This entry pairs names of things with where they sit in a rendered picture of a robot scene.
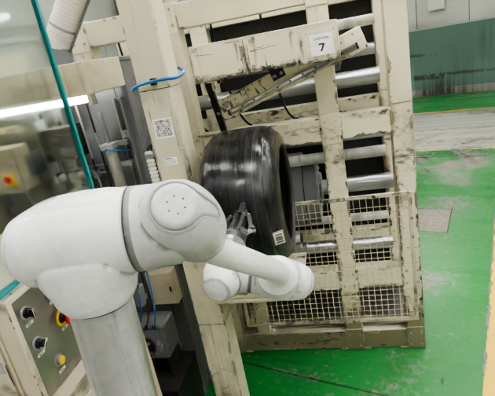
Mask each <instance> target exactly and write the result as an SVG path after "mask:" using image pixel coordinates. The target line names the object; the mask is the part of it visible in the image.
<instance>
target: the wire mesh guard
mask: <svg viewBox="0 0 495 396"><path fill-rule="evenodd" d="M405 195H408V203H404V204H408V210H409V215H405V216H409V227H404V228H409V233H410V244H403V240H408V239H401V240H402V249H403V245H410V246H411V250H404V251H411V255H405V256H411V258H412V261H405V262H412V266H405V263H404V272H403V273H411V272H405V267H412V282H410V283H413V295H414V298H410V299H414V308H409V309H415V315H416V316H415V317H409V316H408V314H409V313H408V308H407V313H402V310H405V309H402V308H401V309H395V307H394V309H393V310H394V313H395V310H401V313H400V314H401V315H402V314H407V316H397V317H396V316H395V317H390V315H394V314H382V315H389V317H384V316H382V317H372V316H377V310H376V315H365V316H371V317H363V318H354V317H360V316H359V311H358V316H354V315H353V316H348V317H353V318H345V319H342V314H341V319H336V318H337V317H335V319H328V320H325V318H326V317H325V316H324V317H314V318H318V320H314V319H313V320H310V321H308V320H307V321H297V320H296V319H301V320H302V319H309V318H307V315H306V318H302V316H301V318H296V317H295V321H280V320H291V318H290V319H280V318H279V321H275V322H264V321H263V322H258V323H255V324H250V322H249V320H250V319H249V317H251V319H252V317H258V316H257V314H256V316H252V315H251V316H249V315H248V312H258V311H256V310H255V311H251V309H250V311H248V307H249V308H250V307H254V308H255V307H257V306H247V304H246V303H243V308H244V314H245V318H246V322H247V327H248V328H249V327H267V326H285V325H322V324H341V323H359V322H378V321H414V320H419V319H420V318H419V306H418V292H417V279H416V253H415V240H414V226H413V201H412V190H405V191H397V192H383V193H376V194H368V195H360V196H346V197H338V198H331V199H323V200H308V201H301V202H295V209H296V207H298V206H302V209H303V206H306V205H308V210H309V205H314V204H320V205H321V204H327V208H328V204H329V203H333V207H334V203H337V202H339V205H340V202H344V201H346V203H347V201H353V200H359V206H360V200H365V202H366V200H367V199H375V198H379V202H380V198H383V197H391V196H392V200H393V196H399V204H395V205H401V204H400V196H405ZM381 269H385V273H380V270H379V269H371V270H372V274H367V270H366V269H359V270H360V274H361V270H366V275H376V274H373V270H379V275H380V274H385V276H386V274H388V273H386V269H390V268H381ZM406 288H407V287H406V286H405V293H401V294H412V293H406ZM394 289H399V295H400V289H403V288H400V286H399V288H394V287H393V294H387V295H397V294H394ZM379 290H380V293H381V290H390V289H381V287H380V289H379ZM394 300H395V298H394ZM387 305H388V312H389V305H398V304H387ZM400 305H401V297H400ZM371 306H382V309H381V310H383V304H382V305H376V304H375V305H371ZM344 312H346V315H347V312H352V313H353V312H356V311H353V308H352V311H344ZM319 318H324V320H319Z"/></svg>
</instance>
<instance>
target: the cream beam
mask: <svg viewBox="0 0 495 396"><path fill-rule="evenodd" d="M329 31H332V36H333V43H334V50H335V52H334V53H329V54H325V55H320V56H315V57H312V56H311V51H310V39H309V35H315V34H320V33H325V32H329ZM188 49H189V56H190V60H191V64H192V71H193V74H194V79H195V83H200V82H204V81H209V80H214V79H222V78H227V77H232V76H236V75H245V74H250V73H254V72H263V71H268V70H272V69H277V68H285V67H290V66H295V65H300V64H308V63H313V62H318V61H326V60H331V59H335V58H340V57H341V53H340V44H339V32H338V24H337V19H332V20H325V21H321V22H317V23H312V24H304V25H300V26H296V27H289V28H285V29H280V30H276V31H268V32H264V33H260V34H255V35H248V36H244V37H239V38H232V39H227V40H223V41H219V42H212V43H208V44H203V45H198V46H191V47H189V48H188Z"/></svg>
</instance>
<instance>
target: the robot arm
mask: <svg viewBox="0 0 495 396"><path fill-rule="evenodd" d="M233 213H234V215H233V216H232V215H229V216H228V218H227V219H226V217H225V215H224V213H223V211H222V209H221V207H220V205H219V203H218V201H217V200H216V199H215V198H214V197H213V196H212V195H211V194H210V193H209V192H208V191H207V190H206V189H205V188H203V187H202V186H200V185H198V184H196V183H194V182H192V181H187V180H183V179H171V180H166V181H162V182H159V183H155V184H147V185H133V186H126V187H105V188H99V189H88V190H83V191H79V192H71V193H67V194H64V195H59V196H55V197H52V198H49V199H47V200H44V201H42V202H40V203H37V204H36V205H35V206H33V207H31V208H30V209H28V210H26V211H25V212H23V213H21V214H19V215H18V216H17V217H15V218H14V219H13V220H12V221H11V222H9V224H8V225H7V226H6V228H5V230H4V233H3V235H2V246H1V248H2V259H3V262H4V264H5V267H6V269H7V270H8V271H9V273H10V274H11V276H12V277H13V278H14V279H16V280H17V281H19V282H20V283H21V284H24V285H26V286H28V287H30V288H39V289H40V290H41V292H42V293H43V294H44V295H45V296H46V297H47V298H48V299H49V300H50V301H51V302H52V303H53V304H54V306H55V307H56V308H57V309H58V310H59V311H60V312H61V313H62V314H64V315H65V316H67V317H69V318H70V322H71V326H72V329H73V332H74V334H75V339H76V342H77V345H78V348H79V352H80V355H81V358H82V363H83V365H84V368H85V371H86V375H87V379H88V381H89V384H90V389H92V391H93V396H158V395H157V392H156V386H155V383H154V379H153V376H152V370H151V367H150V364H149V357H148V354H147V350H146V347H145V341H144V338H143V335H142V331H141V326H140V322H139V319H138V313H137V310H136V306H135V303H134V297H133V295H134V292H135V290H136V287H137V285H138V272H142V271H146V270H154V269H158V268H162V267H165V266H172V265H177V264H182V263H183V262H184V261H188V262H205V263H206V266H205V268H204V273H203V290H204V292H205V294H206V295H207V296H208V297H209V298H210V299H212V300H214V301H216V302H225V301H226V300H228V299H231V298H232V297H233V296H234V295H235V294H238V293H251V294H256V295H259V296H262V297H266V298H270V299H280V300H290V301H293V300H299V299H304V298H306V297H307V296H308V295H309V294H310V293H311V292H312V290H313V286H314V274H313V272H312V271H311V269H310V268H309V267H308V266H306V265H304V264H302V263H301V262H297V261H295V260H294V259H291V258H286V257H284V256H281V255H264V254H263V253H261V252H258V251H255V250H253V249H250V248H249V247H246V245H245V242H246V238H247V237H248V235H249V234H250V233H253V234H256V230H255V226H254V225H253V224H252V220H251V213H248V210H247V208H246V203H245V202H241V203H240V207H239V210H236V211H234V212H233ZM239 219H240V221H239ZM247 221H248V225H249V226H248V230H246V229H245V228H244V227H245V223H246V222H247ZM238 222H239V223H238Z"/></svg>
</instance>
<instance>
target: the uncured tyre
mask: <svg viewBox="0 0 495 396"><path fill-rule="evenodd" d="M199 185H200V186H202V187H203V188H205V189H206V190H207V191H208V192H209V193H210V194H211V195H212V196H213V197H214V198H215V199H216V200H217V201H218V203H219V205H220V207H221V209H222V211H223V213H224V215H225V219H227V218H228V216H229V215H232V216H233V215H234V213H233V212H234V211H236V210H239V207H240V203H241V202H245V203H246V208H247V212H248V213H251V220H252V224H253V225H254V226H255V230H256V234H253V233H250V234H249V235H248V237H247V238H246V242H245V245H246V247H247V248H250V249H253V250H255V251H258V252H261V253H263V254H264V255H281V256H284V257H286V258H288V257H289V256H290V255H291V254H292V252H293V251H294V248H295V196H294V189H293V182H292V173H291V168H290V163H289V160H288V154H287V151H286V148H285V145H284V141H283V138H282V137H281V135H280V134H279V133H278V132H276V131H275V130H274V129H273V128H271V127H270V126H262V125H261V126H250V127H245V128H240V129H234V130H224V131H222V132H219V133H217V134H215V135H214V136H213V137H212V139H211V140H210V141H209V142H208V143H207V145H206V146H205V148H204V150H203V154H202V156H201V161H200V177H199ZM280 230H283V231H284V238H285V241H286V243H283V244H279V245H277V246H275V243H274V239H273V233H275V232H277V231H280Z"/></svg>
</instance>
